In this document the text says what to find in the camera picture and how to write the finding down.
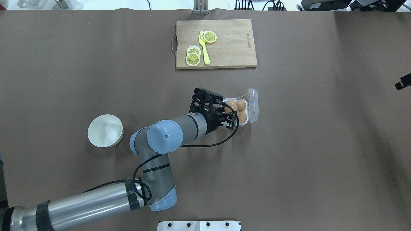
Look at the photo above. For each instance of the clear plastic egg box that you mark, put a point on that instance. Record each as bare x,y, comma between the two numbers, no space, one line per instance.
252,110

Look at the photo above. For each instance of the yellow plastic knife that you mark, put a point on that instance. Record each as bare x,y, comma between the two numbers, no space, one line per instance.
204,50

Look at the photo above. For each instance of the white bowl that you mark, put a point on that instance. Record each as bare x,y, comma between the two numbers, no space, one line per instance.
105,131

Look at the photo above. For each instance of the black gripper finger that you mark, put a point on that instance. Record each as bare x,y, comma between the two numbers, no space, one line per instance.
404,82

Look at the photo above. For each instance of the brown egg from bowl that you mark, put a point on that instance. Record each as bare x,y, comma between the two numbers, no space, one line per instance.
232,104

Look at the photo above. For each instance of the aluminium frame post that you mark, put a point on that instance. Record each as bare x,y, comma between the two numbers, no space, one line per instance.
200,7

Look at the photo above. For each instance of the lemon slice single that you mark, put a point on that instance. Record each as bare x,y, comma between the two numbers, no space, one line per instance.
209,36

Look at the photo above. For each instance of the brown egg in box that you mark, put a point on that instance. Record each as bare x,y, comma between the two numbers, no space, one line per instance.
242,117
241,105

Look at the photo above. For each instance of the lemon slice stack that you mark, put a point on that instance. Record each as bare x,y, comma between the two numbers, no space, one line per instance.
193,49
193,59

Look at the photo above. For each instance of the white pedestal column base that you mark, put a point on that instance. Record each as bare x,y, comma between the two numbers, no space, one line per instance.
206,225

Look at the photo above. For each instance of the wooden cutting board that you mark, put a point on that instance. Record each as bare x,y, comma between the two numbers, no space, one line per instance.
234,48

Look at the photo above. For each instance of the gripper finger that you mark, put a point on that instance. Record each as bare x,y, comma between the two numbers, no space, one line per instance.
224,106
230,119

